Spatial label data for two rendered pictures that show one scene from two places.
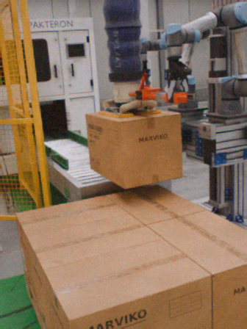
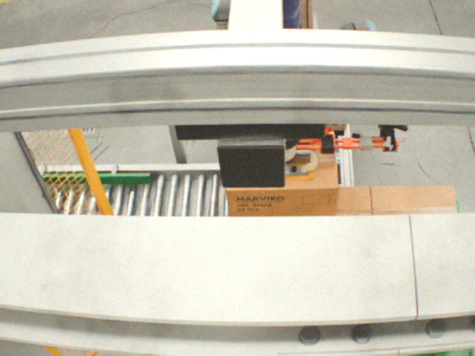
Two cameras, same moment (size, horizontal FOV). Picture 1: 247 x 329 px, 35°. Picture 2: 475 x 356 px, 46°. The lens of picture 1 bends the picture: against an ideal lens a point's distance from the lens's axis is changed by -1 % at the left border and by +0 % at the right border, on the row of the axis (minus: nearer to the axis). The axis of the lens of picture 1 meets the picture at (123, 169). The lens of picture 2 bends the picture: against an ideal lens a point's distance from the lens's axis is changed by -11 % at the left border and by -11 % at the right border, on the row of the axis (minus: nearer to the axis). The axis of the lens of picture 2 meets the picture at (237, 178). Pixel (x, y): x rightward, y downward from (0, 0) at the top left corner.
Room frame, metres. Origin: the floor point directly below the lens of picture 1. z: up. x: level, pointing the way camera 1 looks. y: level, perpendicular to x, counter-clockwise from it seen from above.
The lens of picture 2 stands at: (1.70, 1.89, 3.76)
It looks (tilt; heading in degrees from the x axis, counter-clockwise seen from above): 53 degrees down; 301
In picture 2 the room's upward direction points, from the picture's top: 7 degrees counter-clockwise
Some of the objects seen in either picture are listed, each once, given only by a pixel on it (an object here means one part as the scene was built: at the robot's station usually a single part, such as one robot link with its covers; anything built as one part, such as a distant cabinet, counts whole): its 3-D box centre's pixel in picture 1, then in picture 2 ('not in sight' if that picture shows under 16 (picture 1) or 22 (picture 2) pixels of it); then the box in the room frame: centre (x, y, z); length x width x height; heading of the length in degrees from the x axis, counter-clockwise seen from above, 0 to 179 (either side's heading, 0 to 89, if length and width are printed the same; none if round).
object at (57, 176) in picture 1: (45, 166); not in sight; (3.62, 0.73, 0.50); 2.31 x 0.05 x 0.19; 23
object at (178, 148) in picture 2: not in sight; (180, 154); (3.39, -0.26, 0.50); 0.07 x 0.07 x 1.00; 23
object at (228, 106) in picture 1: (230, 105); not in sight; (2.47, -0.70, 1.09); 0.15 x 0.15 x 0.10
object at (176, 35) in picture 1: (174, 35); not in sight; (2.04, -0.30, 1.50); 0.09 x 0.08 x 0.11; 125
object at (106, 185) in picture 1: (126, 181); not in sight; (2.67, -0.02, 0.58); 0.70 x 0.03 x 0.06; 113
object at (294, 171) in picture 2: (115, 111); (281, 170); (2.52, 0.03, 1.10); 0.34 x 0.10 x 0.05; 23
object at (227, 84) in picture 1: (231, 86); not in sight; (2.47, -0.70, 1.20); 0.13 x 0.12 x 0.14; 35
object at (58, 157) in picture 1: (42, 149); not in sight; (3.97, 0.81, 0.60); 1.60 x 0.10 x 0.09; 23
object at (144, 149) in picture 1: (131, 143); (282, 180); (2.56, -0.06, 0.87); 0.60 x 0.40 x 0.40; 24
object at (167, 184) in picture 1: (128, 195); not in sight; (2.67, -0.02, 0.48); 0.70 x 0.03 x 0.15; 113
